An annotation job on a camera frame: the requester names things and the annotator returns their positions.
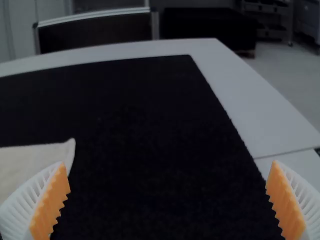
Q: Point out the black mat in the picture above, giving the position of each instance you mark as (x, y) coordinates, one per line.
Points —
(150, 137)

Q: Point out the grey shelf trolley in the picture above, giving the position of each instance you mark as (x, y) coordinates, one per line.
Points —
(270, 17)

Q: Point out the black panel with grey frame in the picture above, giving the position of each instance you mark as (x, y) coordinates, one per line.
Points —
(95, 32)

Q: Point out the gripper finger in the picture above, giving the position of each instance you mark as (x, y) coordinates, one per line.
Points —
(295, 205)
(27, 205)

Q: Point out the grey cabinet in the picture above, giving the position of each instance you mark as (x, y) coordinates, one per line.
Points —
(308, 17)

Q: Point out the pale towel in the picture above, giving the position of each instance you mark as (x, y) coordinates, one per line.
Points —
(25, 162)

